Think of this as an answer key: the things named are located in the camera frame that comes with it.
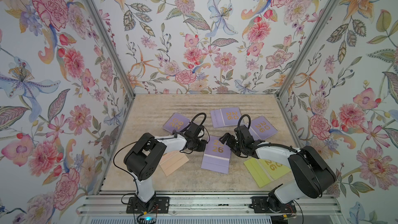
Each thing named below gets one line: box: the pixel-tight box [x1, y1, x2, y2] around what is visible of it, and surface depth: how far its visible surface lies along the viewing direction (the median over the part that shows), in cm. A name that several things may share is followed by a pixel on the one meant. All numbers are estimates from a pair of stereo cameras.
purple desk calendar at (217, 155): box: [201, 134, 232, 175], surface depth 90 cm
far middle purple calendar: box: [210, 107, 243, 129], surface depth 109 cm
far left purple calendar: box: [162, 112, 192, 134], surface depth 106 cm
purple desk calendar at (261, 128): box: [248, 115, 279, 141], surface depth 103 cm
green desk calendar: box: [243, 157, 292, 188], surface depth 86 cm
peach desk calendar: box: [158, 150, 190, 177], surface depth 89 cm
